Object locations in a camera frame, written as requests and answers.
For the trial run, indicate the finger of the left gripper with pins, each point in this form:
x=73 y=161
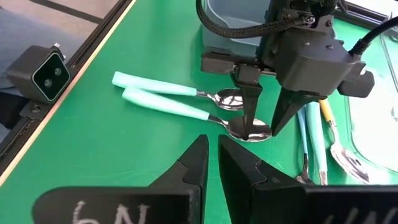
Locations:
x=250 y=102
x=284 y=109

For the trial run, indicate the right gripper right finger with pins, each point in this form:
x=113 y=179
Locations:
x=242 y=174

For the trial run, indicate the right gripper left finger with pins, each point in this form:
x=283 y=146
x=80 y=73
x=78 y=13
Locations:
x=186 y=174

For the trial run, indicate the grey-blue plastic bin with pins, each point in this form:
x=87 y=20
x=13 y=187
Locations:
x=230 y=25

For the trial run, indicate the green table mat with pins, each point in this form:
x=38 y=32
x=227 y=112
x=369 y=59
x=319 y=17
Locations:
x=124 y=149

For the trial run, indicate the clear plastic bin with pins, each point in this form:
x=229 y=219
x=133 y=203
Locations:
x=379 y=124

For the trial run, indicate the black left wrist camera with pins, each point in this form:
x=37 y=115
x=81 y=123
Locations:
x=314 y=65

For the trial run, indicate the black aluminium table frame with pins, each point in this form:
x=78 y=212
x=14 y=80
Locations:
x=85 y=54

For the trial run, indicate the black table-level camera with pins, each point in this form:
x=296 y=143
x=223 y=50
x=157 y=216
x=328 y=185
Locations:
x=40 y=74

